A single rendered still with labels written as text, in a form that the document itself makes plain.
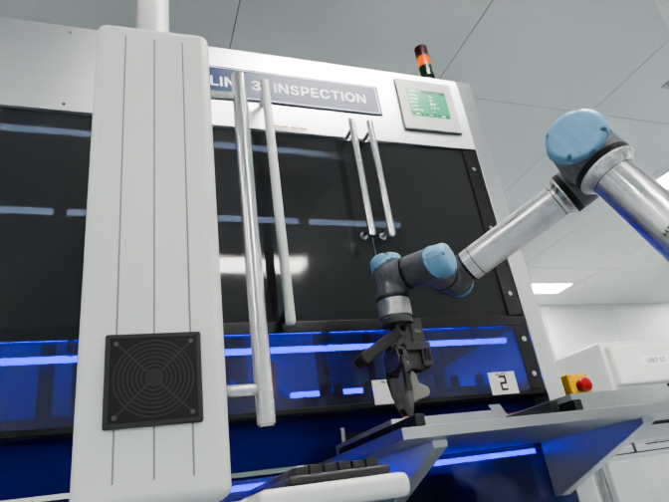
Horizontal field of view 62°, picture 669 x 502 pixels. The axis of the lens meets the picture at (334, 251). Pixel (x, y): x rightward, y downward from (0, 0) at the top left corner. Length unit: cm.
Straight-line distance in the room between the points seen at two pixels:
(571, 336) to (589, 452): 688
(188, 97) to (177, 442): 53
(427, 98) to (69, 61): 111
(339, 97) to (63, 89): 80
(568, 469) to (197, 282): 108
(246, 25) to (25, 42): 138
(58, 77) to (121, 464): 121
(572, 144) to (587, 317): 758
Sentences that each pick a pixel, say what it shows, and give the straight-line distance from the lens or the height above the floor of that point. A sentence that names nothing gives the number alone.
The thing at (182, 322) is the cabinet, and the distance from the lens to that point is 77.
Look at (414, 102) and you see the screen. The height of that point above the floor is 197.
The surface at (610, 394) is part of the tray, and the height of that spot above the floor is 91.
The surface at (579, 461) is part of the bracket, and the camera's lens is 153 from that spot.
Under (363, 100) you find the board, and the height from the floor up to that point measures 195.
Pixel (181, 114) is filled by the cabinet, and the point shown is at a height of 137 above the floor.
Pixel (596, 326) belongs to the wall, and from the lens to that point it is 872.
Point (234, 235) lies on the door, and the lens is 147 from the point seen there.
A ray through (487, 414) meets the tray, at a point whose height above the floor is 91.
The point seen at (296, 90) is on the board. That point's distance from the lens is 180.
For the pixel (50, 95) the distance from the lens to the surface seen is 168.
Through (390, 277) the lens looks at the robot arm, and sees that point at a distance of 124.
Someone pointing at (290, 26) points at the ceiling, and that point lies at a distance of 297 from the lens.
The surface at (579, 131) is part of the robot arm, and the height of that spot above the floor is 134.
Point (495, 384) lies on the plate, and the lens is 159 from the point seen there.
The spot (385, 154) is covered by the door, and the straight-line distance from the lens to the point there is 178.
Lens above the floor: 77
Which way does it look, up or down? 25 degrees up
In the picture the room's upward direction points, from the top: 9 degrees counter-clockwise
